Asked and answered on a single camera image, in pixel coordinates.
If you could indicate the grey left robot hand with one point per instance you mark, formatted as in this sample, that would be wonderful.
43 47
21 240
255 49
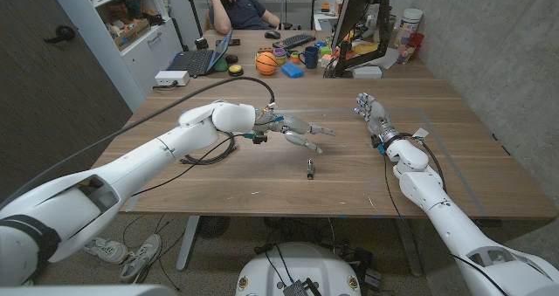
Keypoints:
293 129

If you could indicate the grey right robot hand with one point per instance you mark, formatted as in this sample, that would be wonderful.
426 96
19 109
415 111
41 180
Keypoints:
376 114

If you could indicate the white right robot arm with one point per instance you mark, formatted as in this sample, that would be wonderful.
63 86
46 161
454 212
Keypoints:
454 217

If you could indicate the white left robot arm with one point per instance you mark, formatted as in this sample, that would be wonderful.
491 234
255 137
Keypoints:
122 174

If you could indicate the white flat box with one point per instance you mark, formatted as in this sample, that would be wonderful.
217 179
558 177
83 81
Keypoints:
367 72

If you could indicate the blue sponge block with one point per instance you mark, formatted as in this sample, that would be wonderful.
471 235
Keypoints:
292 70

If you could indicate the orange basketball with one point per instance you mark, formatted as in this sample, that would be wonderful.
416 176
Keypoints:
266 64

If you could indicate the dark blue mug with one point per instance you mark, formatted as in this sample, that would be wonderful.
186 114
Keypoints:
310 57

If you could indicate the red plastic cup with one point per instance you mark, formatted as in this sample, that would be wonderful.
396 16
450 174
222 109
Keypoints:
415 43

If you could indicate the yellow black round button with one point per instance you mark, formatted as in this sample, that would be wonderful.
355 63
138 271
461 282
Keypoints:
236 70

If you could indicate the black keyboard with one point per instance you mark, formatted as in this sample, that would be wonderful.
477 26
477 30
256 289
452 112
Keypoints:
294 40

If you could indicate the white wipes canister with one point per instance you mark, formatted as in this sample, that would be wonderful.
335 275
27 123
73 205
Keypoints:
408 25

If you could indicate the green round button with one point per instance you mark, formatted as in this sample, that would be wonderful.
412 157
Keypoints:
221 65

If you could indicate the black computer mouse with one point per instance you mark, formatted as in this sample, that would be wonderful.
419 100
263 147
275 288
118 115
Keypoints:
272 34

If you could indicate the black computer monitor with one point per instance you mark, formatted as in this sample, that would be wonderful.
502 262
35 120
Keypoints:
356 12

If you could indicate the black smartphone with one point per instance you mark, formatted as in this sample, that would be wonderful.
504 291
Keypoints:
229 42

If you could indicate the open black laptop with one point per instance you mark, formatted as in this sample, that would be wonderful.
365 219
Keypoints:
201 58

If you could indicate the white power box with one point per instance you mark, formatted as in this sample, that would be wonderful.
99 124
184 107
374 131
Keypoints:
172 77

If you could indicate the seated man in dark polo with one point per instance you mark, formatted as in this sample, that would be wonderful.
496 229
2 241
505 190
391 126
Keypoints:
238 8

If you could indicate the white robot torso base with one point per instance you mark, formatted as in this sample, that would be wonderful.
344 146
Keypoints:
298 270

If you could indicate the white shelf cabinet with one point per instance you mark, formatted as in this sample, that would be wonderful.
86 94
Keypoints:
131 34

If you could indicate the cardboard box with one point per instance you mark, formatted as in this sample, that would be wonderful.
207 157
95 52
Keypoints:
131 33

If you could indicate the white sneaker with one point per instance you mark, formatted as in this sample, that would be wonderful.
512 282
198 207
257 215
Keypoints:
142 256
107 249

